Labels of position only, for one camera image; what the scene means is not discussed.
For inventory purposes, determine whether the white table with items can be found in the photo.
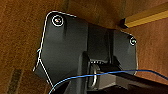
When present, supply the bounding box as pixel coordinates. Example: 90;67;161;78
120;3;168;29

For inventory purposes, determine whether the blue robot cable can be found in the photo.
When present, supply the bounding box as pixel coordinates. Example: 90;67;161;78
49;68;168;94

